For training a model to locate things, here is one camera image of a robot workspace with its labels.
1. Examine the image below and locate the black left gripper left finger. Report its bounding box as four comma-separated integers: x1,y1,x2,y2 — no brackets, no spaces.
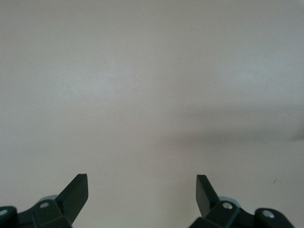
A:
17,174,89,228

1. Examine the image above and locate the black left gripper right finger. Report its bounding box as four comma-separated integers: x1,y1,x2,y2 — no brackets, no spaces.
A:
189,175,256,228

